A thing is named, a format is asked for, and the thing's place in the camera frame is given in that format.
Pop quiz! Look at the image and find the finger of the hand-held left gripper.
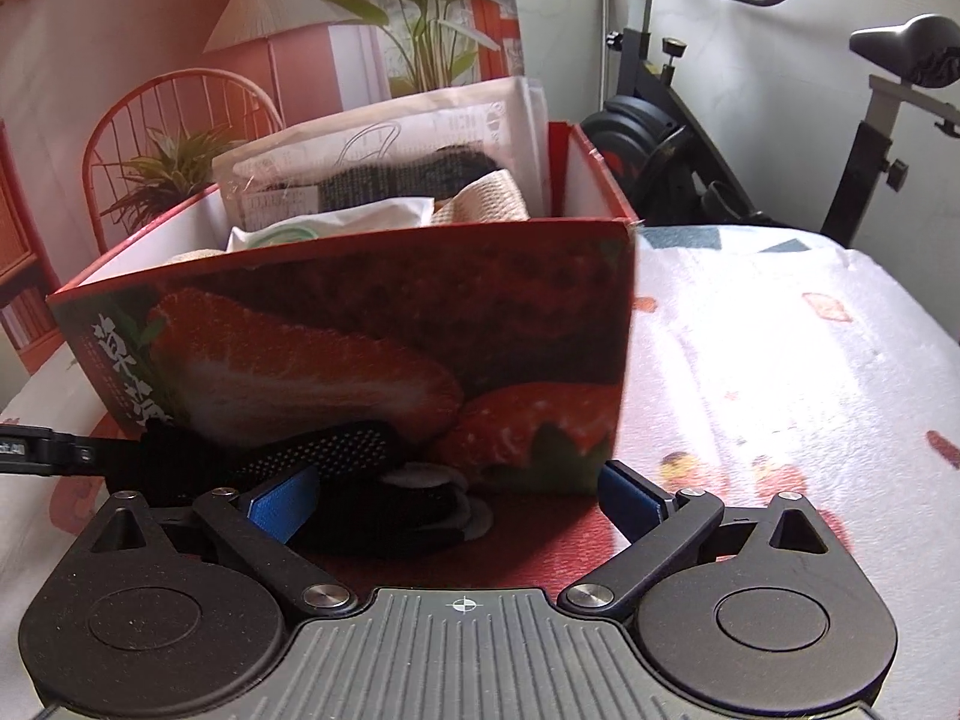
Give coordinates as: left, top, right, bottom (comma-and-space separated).
0, 426, 145, 478

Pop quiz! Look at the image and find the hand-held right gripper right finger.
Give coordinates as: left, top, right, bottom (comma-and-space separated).
558, 459, 854, 613

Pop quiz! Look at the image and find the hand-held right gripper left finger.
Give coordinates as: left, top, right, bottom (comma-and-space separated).
77, 465, 359, 617

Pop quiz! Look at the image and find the red cardboard box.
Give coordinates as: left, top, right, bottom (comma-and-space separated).
46, 120, 644, 502

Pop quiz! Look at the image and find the white green packet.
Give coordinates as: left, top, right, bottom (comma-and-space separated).
224, 196, 437, 253

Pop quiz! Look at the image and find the beige bandage roll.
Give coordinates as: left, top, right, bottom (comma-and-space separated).
430, 170, 535, 227

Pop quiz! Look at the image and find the clear plastic packet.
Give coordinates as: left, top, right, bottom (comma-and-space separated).
213, 75, 553, 232

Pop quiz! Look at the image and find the black exercise bike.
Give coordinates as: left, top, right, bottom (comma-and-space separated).
565, 0, 960, 250

